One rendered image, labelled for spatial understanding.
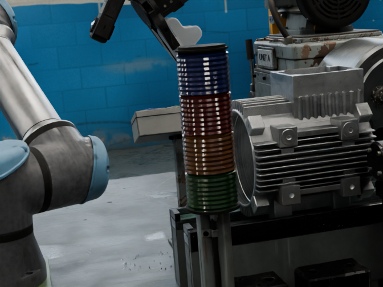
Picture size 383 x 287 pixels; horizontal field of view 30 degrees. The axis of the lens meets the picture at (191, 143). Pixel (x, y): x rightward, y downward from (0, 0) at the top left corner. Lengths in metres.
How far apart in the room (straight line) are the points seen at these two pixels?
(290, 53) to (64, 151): 0.63
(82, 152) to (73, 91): 5.35
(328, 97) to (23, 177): 0.50
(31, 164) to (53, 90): 5.39
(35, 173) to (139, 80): 5.49
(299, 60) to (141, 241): 0.54
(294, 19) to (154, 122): 0.64
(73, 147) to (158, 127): 0.18
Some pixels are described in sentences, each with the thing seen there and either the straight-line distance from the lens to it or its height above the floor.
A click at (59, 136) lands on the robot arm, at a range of 1.27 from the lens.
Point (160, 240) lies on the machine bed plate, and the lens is 1.47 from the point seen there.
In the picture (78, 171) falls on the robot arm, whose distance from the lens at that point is 1.23.
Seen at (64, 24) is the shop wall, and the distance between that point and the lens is 6.56.
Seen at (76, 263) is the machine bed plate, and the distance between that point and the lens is 1.39.
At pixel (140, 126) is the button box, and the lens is 1.34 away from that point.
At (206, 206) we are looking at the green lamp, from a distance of 0.81.
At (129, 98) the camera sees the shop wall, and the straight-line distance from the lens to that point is 6.66.
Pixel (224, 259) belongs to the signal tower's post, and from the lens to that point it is 0.85.
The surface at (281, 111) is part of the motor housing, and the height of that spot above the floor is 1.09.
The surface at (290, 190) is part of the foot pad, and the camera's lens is 1.09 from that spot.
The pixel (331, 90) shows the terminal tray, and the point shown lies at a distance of 1.14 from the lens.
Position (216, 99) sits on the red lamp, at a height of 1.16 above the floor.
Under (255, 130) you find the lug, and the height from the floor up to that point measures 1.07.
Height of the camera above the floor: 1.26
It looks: 11 degrees down
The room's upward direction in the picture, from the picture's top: 4 degrees counter-clockwise
